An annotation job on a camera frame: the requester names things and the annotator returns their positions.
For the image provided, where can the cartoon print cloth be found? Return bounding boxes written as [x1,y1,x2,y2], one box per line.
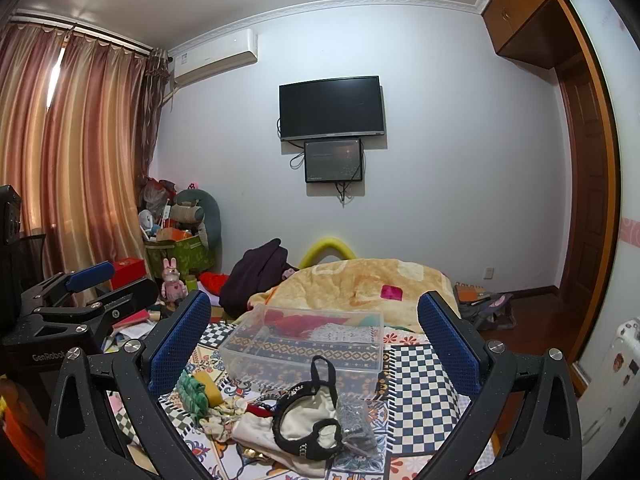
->
[198,396,247,443]

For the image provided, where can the yellow green sponge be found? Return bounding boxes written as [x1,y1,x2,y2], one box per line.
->
[193,370,224,408]

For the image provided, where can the red cloth piece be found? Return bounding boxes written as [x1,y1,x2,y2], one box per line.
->
[245,403,273,418]

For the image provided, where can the black white braided cord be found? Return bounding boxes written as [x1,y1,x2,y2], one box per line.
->
[246,389,302,411]

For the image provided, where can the grey glittery pouch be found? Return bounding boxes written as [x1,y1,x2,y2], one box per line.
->
[336,396,378,457]

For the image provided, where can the white black-trimmed cloth bag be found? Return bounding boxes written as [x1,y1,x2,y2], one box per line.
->
[231,356,343,479]

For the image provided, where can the red box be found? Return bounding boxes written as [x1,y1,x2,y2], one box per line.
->
[110,258,146,290]

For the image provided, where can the pink rabbit toy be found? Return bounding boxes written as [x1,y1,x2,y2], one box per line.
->
[160,258,188,307]

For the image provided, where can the patterned checkered tablecloth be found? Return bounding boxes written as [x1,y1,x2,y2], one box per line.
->
[106,316,507,480]

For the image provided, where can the green storage box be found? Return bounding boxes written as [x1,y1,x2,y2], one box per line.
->
[144,236,216,280]

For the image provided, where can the dark bag on floor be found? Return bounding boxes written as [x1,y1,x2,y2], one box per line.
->
[454,283,516,332]

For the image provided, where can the grey green plush toy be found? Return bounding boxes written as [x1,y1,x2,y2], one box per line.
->
[169,188,221,250]

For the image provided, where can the pink striped curtain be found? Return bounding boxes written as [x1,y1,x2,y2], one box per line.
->
[1,23,165,275]

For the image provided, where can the dark purple clothing pile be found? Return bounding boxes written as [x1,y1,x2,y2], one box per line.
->
[219,238,298,320]

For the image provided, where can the clear plastic storage bin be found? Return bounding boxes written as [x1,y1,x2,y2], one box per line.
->
[218,304,384,399]

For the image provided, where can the wooden door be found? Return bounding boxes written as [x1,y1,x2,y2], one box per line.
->
[556,54,620,363]

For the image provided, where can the beige patterned blanket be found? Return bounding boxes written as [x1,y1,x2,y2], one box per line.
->
[248,259,459,333]

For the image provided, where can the yellow foam arch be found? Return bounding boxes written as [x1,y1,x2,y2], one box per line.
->
[298,237,357,269]

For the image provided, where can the white air conditioner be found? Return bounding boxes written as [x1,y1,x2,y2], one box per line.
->
[174,28,258,87]

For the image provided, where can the wooden overhead cabinet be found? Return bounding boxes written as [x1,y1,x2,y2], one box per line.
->
[483,0,580,70]

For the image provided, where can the small black wall monitor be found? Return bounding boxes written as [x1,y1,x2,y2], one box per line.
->
[304,139,363,184]

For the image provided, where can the black wall television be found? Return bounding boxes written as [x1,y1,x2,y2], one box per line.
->
[279,76,385,141]

